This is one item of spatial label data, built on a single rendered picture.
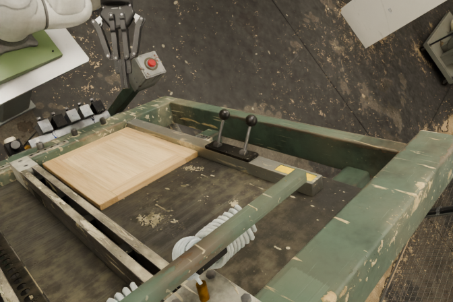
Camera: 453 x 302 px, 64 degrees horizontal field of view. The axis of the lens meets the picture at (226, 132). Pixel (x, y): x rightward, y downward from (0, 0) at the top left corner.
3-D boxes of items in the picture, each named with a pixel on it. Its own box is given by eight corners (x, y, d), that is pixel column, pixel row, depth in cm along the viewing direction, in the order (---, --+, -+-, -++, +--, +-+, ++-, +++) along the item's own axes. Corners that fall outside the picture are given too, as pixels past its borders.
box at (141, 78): (143, 66, 189) (155, 50, 174) (154, 86, 188) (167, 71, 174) (123, 73, 181) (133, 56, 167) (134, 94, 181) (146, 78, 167)
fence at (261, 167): (137, 126, 163) (135, 118, 161) (323, 187, 97) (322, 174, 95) (128, 130, 160) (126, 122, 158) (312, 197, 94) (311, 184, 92)
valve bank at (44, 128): (96, 104, 188) (108, 85, 169) (109, 128, 188) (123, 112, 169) (-9, 143, 158) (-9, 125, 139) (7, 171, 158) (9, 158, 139)
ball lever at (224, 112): (216, 147, 122) (225, 109, 122) (224, 150, 120) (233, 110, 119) (209, 146, 120) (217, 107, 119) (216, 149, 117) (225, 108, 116)
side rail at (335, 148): (183, 118, 180) (178, 98, 176) (417, 179, 104) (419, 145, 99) (174, 123, 176) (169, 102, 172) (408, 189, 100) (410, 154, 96)
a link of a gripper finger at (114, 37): (114, 12, 86) (108, 12, 86) (117, 59, 87) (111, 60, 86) (118, 16, 90) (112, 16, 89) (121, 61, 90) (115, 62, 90)
